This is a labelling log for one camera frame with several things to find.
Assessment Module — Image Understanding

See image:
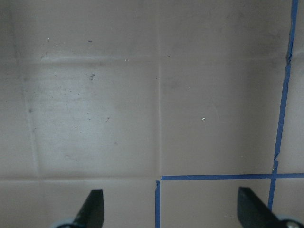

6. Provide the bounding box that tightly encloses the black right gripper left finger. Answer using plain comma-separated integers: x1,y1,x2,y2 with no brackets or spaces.
56,189,105,228

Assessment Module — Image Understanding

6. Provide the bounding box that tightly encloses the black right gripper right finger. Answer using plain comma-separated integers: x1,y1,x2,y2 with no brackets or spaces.
237,187,304,228

